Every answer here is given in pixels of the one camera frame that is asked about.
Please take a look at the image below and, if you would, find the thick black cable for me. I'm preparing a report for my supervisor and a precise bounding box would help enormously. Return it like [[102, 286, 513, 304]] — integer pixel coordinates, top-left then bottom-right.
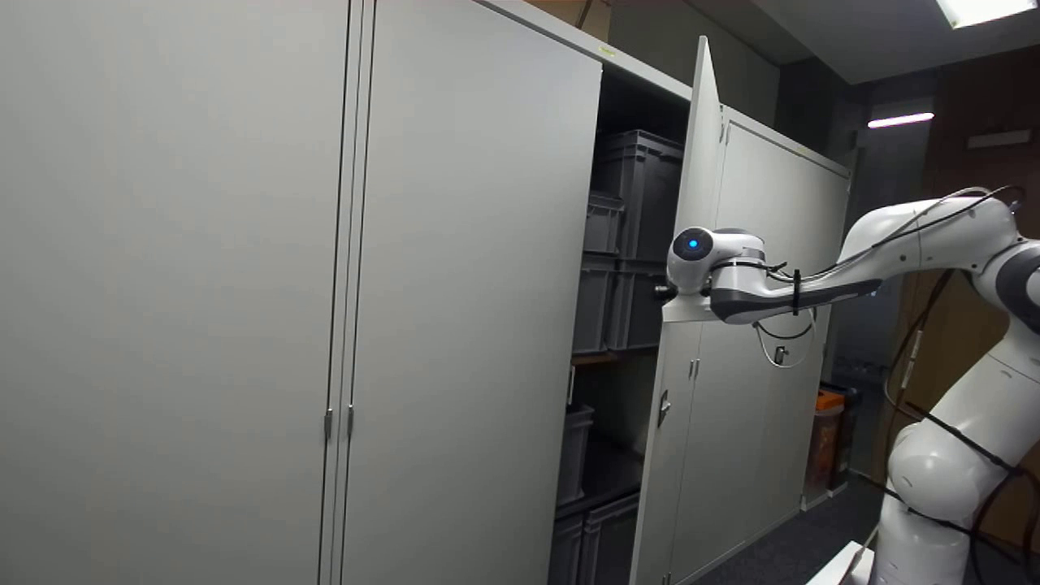
[[881, 269, 1040, 585]]

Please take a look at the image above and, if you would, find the pegboard-backed grey locker door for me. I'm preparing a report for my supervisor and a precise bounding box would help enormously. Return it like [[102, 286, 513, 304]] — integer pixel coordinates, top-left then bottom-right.
[[626, 31, 727, 585]]

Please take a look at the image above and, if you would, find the brown wooden panel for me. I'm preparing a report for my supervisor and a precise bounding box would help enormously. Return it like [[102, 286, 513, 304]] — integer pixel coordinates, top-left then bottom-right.
[[865, 41, 1040, 547]]

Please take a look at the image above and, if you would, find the rectangular ceiling light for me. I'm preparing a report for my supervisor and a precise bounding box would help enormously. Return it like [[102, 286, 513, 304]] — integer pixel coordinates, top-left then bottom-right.
[[862, 106, 935, 134], [933, 0, 1040, 31]]

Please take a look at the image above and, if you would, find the large grey storage crate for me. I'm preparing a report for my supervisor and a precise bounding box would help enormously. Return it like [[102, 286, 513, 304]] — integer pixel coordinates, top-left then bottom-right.
[[592, 126, 686, 266]]

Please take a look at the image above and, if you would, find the small grey storage crate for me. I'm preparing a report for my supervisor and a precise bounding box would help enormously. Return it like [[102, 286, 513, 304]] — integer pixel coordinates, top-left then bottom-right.
[[582, 190, 626, 260]]

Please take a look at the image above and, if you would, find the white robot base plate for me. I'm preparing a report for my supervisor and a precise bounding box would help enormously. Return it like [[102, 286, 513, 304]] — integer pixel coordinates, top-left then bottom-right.
[[806, 537, 876, 585]]

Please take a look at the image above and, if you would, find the orange bin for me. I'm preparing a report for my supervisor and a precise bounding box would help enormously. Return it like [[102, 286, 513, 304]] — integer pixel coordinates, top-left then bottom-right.
[[810, 387, 850, 498]]

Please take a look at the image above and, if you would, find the thin black cable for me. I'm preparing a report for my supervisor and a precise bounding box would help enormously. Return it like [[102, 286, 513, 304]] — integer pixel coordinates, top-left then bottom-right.
[[745, 185, 1027, 348]]

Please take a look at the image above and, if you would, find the grey sign plate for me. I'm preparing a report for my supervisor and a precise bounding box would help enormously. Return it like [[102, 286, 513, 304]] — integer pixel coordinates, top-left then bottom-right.
[[963, 126, 1034, 153]]

